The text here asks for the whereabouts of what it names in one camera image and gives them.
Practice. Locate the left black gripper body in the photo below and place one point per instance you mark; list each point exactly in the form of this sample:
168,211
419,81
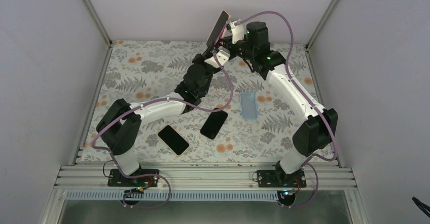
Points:
199,57

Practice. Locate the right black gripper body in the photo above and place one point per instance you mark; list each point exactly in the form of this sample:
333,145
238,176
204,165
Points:
245,54

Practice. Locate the light blue phone case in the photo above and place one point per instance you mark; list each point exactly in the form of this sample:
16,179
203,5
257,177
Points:
248,103

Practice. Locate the black phone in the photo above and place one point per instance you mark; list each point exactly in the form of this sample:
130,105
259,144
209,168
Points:
213,124
172,139

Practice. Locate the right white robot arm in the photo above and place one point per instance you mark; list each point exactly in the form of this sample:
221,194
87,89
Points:
317,124

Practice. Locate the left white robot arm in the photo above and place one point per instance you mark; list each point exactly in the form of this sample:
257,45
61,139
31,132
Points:
119,127

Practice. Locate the floral patterned mat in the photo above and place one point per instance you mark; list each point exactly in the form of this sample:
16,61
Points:
145,70

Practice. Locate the black object at corner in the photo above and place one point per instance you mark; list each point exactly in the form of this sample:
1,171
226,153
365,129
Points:
422,206

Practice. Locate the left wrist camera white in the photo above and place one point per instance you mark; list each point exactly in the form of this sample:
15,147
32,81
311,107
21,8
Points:
219,59

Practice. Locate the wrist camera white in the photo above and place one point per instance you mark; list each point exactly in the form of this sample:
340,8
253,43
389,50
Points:
236,28
219,59

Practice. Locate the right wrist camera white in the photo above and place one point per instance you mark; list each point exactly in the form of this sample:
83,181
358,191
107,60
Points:
236,28

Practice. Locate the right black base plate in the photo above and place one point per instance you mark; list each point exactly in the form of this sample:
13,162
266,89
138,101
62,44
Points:
268,178

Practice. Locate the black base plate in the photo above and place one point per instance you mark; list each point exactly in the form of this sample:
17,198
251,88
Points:
268,178
116,179

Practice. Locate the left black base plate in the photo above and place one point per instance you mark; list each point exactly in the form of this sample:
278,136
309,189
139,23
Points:
116,179

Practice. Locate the aluminium rail frame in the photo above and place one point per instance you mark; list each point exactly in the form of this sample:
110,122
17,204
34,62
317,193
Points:
204,175

